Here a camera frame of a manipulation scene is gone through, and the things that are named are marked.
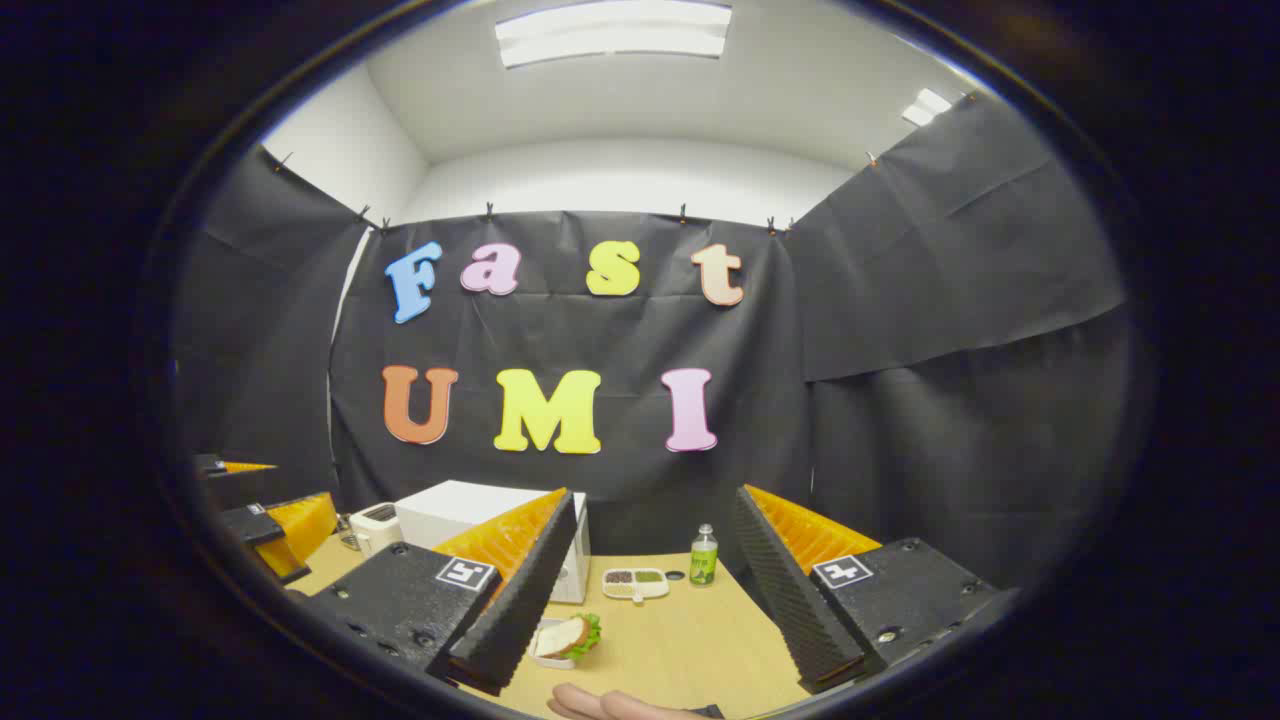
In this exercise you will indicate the black backdrop cloth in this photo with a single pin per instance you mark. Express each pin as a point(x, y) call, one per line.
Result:
point(600, 340)

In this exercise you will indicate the small ceiling light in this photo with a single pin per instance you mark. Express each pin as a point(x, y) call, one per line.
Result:
point(926, 106)

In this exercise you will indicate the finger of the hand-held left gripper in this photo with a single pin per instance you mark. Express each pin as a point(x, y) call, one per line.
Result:
point(250, 525)
point(210, 465)

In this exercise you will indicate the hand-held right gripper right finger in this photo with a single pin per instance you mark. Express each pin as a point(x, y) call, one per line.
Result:
point(790, 610)

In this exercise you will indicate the toast sandwich with lettuce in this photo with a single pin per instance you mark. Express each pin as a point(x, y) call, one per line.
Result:
point(570, 636)

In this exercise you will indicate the white divided snack dish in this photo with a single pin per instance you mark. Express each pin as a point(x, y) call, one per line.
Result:
point(635, 582)

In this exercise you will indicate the white rectangular tray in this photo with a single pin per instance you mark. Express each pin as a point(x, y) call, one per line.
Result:
point(545, 658)

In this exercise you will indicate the white microwave oven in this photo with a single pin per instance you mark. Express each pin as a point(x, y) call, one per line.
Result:
point(450, 505)

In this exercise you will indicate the white toaster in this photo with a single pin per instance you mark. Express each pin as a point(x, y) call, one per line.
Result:
point(375, 530)

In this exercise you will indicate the long ceiling light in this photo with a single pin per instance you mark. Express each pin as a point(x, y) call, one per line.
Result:
point(612, 30)

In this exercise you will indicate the green drink bottle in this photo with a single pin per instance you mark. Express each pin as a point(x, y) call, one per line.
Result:
point(704, 560)

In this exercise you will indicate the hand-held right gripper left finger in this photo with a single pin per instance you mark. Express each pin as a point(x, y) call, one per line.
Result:
point(520, 610)

